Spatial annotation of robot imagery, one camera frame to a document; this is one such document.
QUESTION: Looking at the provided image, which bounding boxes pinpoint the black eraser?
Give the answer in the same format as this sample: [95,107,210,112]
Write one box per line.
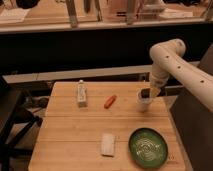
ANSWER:
[141,88,150,98]

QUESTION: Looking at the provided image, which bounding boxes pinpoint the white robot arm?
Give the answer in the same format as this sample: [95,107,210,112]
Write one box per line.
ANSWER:
[149,39,213,112]

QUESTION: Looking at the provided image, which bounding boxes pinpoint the white ceramic cup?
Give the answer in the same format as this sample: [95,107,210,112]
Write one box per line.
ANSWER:
[137,89,153,112]

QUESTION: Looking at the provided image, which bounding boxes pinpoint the green round plate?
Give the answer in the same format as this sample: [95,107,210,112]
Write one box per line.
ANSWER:
[128,128,168,169]

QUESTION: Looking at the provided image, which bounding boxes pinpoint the white glue tube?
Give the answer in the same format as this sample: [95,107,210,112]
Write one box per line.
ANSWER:
[77,80,87,107]

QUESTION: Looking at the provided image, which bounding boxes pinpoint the black chair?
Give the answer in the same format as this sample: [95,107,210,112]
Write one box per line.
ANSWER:
[0,75,42,171]

